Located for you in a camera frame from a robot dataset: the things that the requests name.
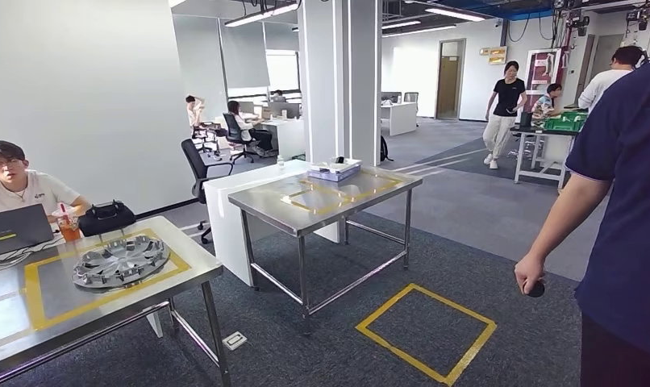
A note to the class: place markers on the white purple tray stack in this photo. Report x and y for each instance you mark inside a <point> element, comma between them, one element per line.
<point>333,170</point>

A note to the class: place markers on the black handbag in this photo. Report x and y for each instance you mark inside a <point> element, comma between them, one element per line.
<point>106,219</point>

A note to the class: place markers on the silver wheel hubcap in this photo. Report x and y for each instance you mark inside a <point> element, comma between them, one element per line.
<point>119,262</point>

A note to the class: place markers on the red white banner stand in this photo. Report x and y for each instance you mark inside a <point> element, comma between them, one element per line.
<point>541,69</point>

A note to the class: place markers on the white frame work table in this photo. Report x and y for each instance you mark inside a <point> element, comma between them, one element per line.
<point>538,130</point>

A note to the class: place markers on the dark grey laptop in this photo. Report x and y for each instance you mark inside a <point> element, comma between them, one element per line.
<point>15,229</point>

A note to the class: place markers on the brown door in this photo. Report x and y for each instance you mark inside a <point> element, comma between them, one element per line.
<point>450,80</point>

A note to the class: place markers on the white office desk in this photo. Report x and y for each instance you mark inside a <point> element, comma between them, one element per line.
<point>290,136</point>

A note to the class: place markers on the yellow wall sign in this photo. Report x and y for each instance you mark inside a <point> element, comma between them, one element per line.
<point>495,55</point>

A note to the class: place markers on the stainless steel table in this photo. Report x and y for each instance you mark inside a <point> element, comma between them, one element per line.
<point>197,262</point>
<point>325,203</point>

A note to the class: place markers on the plastic cup orange drink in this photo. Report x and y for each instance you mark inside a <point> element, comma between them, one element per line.
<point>68,229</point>

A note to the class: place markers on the green plastic crate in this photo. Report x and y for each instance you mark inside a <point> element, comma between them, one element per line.
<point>565,124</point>

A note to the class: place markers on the white floor socket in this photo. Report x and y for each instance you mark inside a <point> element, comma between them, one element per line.
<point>234,341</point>

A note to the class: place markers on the white panel desk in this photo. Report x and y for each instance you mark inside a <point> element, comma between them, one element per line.
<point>223,224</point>
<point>400,117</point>

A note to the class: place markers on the person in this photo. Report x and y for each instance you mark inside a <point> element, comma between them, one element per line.
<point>544,109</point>
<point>624,213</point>
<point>603,85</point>
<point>245,128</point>
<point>195,109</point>
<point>506,96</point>
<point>36,192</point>

